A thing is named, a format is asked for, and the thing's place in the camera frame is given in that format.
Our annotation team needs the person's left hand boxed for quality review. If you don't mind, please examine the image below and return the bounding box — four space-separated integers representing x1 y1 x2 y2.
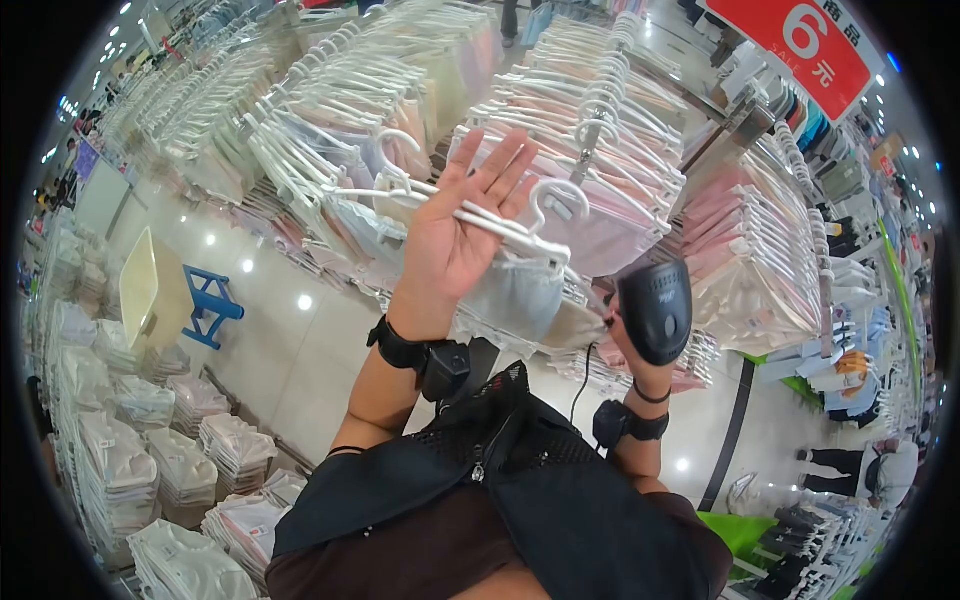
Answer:
387 127 541 342

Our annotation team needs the person's right hand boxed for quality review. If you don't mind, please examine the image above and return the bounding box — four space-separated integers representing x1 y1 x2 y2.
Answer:
605 294 681 396

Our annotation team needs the person's left middle finger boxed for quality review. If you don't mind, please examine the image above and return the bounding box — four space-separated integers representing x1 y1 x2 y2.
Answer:
476 134 530 192

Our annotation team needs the person's left index finger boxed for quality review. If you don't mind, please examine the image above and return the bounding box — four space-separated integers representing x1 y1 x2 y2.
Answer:
444 127 488 185

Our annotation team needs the person's left ring finger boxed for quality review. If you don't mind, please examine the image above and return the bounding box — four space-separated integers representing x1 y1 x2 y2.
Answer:
496 144 541 202

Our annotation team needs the person's left little finger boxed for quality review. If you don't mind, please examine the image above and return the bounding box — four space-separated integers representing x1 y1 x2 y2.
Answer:
508 177 541 224

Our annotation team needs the black barcode scanner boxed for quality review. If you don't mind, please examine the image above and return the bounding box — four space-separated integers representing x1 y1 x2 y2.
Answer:
616 258 694 368

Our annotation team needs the light blue garment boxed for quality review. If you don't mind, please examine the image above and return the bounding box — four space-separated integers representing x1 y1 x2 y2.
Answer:
448 177 610 355

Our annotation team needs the pale garment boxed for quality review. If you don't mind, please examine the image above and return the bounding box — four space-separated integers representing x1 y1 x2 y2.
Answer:
318 127 453 260

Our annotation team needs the rack of pink hanging garments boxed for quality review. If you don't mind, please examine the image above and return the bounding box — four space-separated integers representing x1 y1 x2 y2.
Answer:
450 11 688 280

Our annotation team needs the black wrist band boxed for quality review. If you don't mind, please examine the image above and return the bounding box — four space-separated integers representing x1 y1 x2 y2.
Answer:
591 399 672 453
366 314 472 405

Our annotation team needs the rack of pale hanging garments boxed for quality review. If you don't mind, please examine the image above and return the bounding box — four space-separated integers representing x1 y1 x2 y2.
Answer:
240 0 504 301

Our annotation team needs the rack of cream hanging garments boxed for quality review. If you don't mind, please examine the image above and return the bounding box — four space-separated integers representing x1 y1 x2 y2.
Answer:
671 123 835 360

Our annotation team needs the person's body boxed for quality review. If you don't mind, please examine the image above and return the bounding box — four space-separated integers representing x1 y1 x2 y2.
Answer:
264 360 735 600

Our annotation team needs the green display stand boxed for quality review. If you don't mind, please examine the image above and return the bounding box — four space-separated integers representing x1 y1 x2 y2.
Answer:
696 510 780 580

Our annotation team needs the full shop shelf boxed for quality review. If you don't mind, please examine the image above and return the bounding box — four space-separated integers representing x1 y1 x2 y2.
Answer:
776 71 945 451

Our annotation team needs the long rack of white garments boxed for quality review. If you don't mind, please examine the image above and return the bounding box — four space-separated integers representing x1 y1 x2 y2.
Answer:
96 41 290 207

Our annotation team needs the blue plastic stool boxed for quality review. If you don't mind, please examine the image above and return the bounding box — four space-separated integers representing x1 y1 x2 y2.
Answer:
181 265 246 351

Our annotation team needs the rack of dark garments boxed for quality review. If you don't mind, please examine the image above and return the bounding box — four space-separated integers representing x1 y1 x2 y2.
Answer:
748 501 880 600

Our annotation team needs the red sale sign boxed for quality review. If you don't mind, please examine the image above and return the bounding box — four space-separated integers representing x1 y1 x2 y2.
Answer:
699 0 888 126

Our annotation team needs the beige plastic tub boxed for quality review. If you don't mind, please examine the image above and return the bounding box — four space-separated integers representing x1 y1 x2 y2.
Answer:
119 227 195 354

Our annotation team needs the shelf of folded white garments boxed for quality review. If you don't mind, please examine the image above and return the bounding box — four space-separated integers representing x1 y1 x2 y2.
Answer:
28 213 310 600

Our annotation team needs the black scanner cable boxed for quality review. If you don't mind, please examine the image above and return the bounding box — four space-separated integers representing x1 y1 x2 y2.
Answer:
569 342 596 426

